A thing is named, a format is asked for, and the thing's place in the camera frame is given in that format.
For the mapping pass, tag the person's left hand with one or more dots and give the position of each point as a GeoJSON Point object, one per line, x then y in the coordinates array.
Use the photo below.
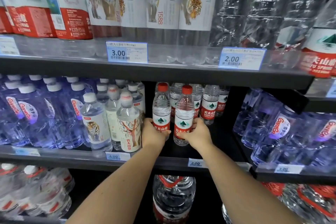
{"type": "Point", "coordinates": [151, 137]}

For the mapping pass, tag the person's right hand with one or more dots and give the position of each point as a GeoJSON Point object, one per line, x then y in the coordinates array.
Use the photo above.
{"type": "Point", "coordinates": [199, 137]}

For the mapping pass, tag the row of red-cap water bottles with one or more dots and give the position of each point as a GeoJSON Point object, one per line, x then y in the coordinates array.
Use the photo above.
{"type": "Point", "coordinates": [209, 108]}

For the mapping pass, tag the person's left forearm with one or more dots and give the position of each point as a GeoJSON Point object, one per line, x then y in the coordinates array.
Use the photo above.
{"type": "Point", "coordinates": [115, 189]}

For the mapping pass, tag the person's right forearm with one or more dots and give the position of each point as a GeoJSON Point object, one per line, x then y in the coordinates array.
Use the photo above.
{"type": "Point", "coordinates": [244, 192]}

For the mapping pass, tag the large jugs group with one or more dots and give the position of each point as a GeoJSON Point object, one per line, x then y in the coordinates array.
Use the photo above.
{"type": "Point", "coordinates": [302, 205]}

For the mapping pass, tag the large bottles group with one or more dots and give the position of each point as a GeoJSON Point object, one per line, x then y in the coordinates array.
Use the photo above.
{"type": "Point", "coordinates": [34, 192]}

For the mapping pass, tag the blue-edged white price tag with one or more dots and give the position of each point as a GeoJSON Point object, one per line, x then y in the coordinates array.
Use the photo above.
{"type": "Point", "coordinates": [242, 59]}
{"type": "Point", "coordinates": [126, 52]}
{"type": "Point", "coordinates": [196, 163]}
{"type": "Point", "coordinates": [288, 169]}
{"type": "Point", "coordinates": [9, 45]}
{"type": "Point", "coordinates": [25, 151]}
{"type": "Point", "coordinates": [118, 156]}
{"type": "Point", "coordinates": [331, 88]}

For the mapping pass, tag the cluster of white-capped print bottles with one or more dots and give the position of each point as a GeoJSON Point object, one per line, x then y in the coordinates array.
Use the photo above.
{"type": "Point", "coordinates": [126, 126]}

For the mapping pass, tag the row of blue-tinted bottles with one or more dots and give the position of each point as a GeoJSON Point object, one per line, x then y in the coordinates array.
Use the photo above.
{"type": "Point", "coordinates": [283, 132]}
{"type": "Point", "coordinates": [39, 116]}

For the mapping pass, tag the clear ribbed tall bottle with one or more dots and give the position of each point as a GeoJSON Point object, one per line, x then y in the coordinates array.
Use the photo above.
{"type": "Point", "coordinates": [304, 6]}
{"type": "Point", "coordinates": [231, 8]}
{"type": "Point", "coordinates": [267, 8]}

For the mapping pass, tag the row of red-label large bottles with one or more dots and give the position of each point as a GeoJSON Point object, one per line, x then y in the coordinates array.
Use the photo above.
{"type": "Point", "coordinates": [47, 11]}
{"type": "Point", "coordinates": [320, 55]}

